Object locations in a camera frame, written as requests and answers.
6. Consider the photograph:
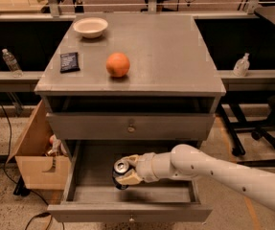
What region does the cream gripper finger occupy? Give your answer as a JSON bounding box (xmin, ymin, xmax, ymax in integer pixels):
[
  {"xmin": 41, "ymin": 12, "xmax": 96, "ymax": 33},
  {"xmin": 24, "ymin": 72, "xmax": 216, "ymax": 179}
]
[
  {"xmin": 115, "ymin": 169, "xmax": 143, "ymax": 186},
  {"xmin": 123, "ymin": 154, "xmax": 139, "ymax": 168}
]

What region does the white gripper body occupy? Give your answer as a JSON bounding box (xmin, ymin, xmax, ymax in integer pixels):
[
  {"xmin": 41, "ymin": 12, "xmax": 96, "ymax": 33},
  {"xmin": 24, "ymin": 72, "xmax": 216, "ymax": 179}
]
[{"xmin": 135, "ymin": 152, "xmax": 158, "ymax": 182}]

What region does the blue pepsi can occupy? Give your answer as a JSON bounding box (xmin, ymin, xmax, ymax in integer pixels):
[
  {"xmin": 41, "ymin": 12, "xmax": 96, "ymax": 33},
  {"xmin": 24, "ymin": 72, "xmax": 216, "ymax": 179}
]
[{"xmin": 112, "ymin": 159, "xmax": 130, "ymax": 190}]

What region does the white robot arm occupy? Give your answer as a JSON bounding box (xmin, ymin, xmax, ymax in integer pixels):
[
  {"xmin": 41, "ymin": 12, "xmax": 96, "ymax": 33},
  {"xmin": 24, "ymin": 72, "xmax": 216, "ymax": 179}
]
[{"xmin": 113, "ymin": 144, "xmax": 275, "ymax": 212}]

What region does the open middle drawer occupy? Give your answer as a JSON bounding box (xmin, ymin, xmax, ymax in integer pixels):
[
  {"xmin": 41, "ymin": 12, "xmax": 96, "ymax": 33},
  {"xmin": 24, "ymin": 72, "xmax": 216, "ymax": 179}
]
[{"xmin": 48, "ymin": 143, "xmax": 212, "ymax": 223}]

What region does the grey drawer cabinet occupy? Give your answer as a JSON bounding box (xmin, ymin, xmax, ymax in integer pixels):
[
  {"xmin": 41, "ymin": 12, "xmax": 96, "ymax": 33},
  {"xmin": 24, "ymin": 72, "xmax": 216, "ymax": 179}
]
[{"xmin": 34, "ymin": 12, "xmax": 227, "ymax": 165}]

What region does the closed top drawer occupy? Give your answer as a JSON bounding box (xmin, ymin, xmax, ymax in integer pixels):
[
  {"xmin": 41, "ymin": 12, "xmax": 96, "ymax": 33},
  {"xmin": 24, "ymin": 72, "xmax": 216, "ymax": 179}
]
[{"xmin": 46, "ymin": 113, "xmax": 215, "ymax": 141}]

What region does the cardboard box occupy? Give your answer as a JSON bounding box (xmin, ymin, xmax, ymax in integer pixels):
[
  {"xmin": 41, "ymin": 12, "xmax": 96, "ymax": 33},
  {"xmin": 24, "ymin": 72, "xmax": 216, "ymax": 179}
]
[{"xmin": 8, "ymin": 101, "xmax": 71, "ymax": 190}]

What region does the orange fruit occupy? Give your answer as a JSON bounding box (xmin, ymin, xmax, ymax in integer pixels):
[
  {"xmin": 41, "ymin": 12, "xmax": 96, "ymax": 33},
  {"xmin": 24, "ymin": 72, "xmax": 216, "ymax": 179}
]
[{"xmin": 106, "ymin": 53, "xmax": 130, "ymax": 78}]

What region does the dark blue snack packet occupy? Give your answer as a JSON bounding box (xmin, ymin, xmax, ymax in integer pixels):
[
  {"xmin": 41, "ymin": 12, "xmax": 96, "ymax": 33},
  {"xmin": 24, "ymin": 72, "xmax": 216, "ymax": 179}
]
[{"xmin": 60, "ymin": 52, "xmax": 80, "ymax": 73}]

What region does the white bowl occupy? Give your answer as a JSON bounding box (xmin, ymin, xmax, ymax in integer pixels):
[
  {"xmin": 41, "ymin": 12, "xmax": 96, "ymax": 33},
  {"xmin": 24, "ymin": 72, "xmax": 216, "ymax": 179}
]
[{"xmin": 73, "ymin": 17, "xmax": 108, "ymax": 39}]

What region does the black office chair base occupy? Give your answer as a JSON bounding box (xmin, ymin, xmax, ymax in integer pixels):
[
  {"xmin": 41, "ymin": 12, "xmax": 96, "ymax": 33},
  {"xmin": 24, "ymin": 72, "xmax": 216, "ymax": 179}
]
[{"xmin": 218, "ymin": 95, "xmax": 275, "ymax": 167}]

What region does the hand sanitizer bottle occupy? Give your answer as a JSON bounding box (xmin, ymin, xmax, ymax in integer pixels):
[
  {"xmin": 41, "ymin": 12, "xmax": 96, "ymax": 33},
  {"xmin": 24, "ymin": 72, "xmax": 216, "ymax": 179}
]
[{"xmin": 233, "ymin": 53, "xmax": 250, "ymax": 77}]

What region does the clear water bottle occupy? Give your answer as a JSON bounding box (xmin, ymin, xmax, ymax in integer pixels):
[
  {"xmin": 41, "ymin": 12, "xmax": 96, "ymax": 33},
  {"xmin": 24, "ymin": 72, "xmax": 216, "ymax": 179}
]
[{"xmin": 2, "ymin": 49, "xmax": 23, "ymax": 78}]

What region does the black floor cable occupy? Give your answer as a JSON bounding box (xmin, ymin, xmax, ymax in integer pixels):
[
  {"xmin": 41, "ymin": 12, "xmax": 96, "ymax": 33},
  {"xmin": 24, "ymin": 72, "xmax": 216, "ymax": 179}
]
[{"xmin": 0, "ymin": 77, "xmax": 54, "ymax": 230}]

